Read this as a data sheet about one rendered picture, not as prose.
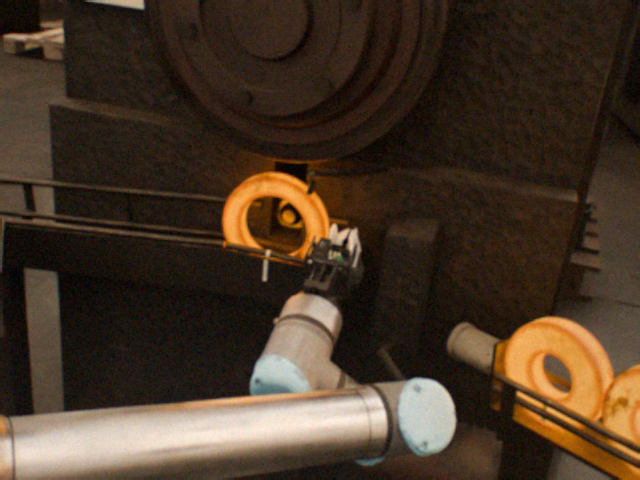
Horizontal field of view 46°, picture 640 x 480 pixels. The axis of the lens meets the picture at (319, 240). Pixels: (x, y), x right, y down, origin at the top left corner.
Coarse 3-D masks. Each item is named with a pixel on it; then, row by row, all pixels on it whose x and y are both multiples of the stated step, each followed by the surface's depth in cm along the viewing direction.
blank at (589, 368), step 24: (528, 336) 105; (552, 336) 101; (576, 336) 99; (504, 360) 109; (528, 360) 105; (576, 360) 99; (600, 360) 98; (528, 384) 106; (576, 384) 100; (600, 384) 97; (576, 408) 101; (600, 408) 98
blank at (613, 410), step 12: (624, 372) 94; (636, 372) 93; (612, 384) 96; (624, 384) 94; (636, 384) 93; (612, 396) 96; (624, 396) 95; (636, 396) 93; (612, 408) 96; (624, 408) 95; (636, 408) 94; (612, 420) 97; (624, 420) 95; (636, 420) 95; (624, 432) 96; (636, 432) 95; (636, 456) 95; (636, 468) 95
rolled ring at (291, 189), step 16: (256, 176) 126; (272, 176) 124; (288, 176) 125; (240, 192) 126; (256, 192) 125; (272, 192) 125; (288, 192) 124; (304, 192) 123; (240, 208) 127; (304, 208) 124; (320, 208) 125; (224, 224) 130; (240, 224) 129; (320, 224) 124; (240, 240) 130
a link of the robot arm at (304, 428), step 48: (384, 384) 93; (432, 384) 92; (0, 432) 69; (48, 432) 71; (96, 432) 73; (144, 432) 75; (192, 432) 77; (240, 432) 80; (288, 432) 82; (336, 432) 85; (384, 432) 88; (432, 432) 90
